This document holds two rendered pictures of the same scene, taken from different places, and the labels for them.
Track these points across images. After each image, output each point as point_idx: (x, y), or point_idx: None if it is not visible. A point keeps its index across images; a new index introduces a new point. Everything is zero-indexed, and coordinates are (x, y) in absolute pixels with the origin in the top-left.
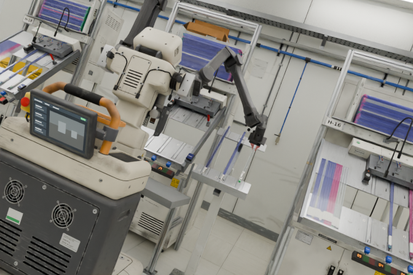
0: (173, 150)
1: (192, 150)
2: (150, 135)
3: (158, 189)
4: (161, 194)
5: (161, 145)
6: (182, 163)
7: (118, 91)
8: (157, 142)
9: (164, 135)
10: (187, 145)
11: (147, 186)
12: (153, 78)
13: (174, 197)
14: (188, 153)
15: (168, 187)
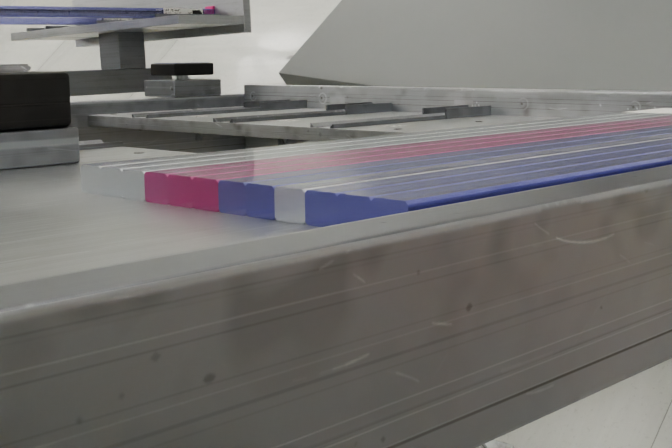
0: (256, 113)
1: (127, 100)
2: (399, 124)
3: None
4: None
5: (323, 116)
6: (244, 85)
7: None
8: (356, 118)
9: (275, 123)
10: (131, 116)
11: None
12: None
13: None
14: (166, 111)
15: (363, 71)
